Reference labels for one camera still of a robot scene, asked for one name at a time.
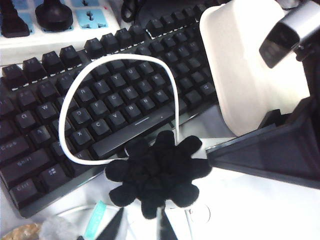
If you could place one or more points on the black mechanical keyboard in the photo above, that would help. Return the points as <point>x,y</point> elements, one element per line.
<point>112,100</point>

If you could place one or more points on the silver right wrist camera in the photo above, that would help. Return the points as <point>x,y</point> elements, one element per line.
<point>282,37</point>

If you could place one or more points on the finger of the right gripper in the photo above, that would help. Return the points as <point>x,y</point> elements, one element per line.
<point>275,155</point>

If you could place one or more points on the grey octopus plush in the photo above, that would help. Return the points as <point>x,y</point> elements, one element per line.
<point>157,172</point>

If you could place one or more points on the black angular power plug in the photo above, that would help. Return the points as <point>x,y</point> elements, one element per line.
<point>12,22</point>

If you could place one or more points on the white paper bowl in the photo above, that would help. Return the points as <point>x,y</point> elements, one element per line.
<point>245,75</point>

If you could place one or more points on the white power strip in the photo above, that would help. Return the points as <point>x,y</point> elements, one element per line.
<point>60,37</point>

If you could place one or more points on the grey plush with straw hat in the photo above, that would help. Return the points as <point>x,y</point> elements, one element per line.
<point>60,228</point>

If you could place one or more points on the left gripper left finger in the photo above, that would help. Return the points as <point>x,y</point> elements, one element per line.
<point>113,231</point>

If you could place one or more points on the metal keyring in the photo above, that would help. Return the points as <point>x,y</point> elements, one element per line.
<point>207,215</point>

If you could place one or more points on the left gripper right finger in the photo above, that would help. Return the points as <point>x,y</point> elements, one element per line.
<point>166,232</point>

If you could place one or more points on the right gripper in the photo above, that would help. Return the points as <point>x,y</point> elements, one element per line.
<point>313,75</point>

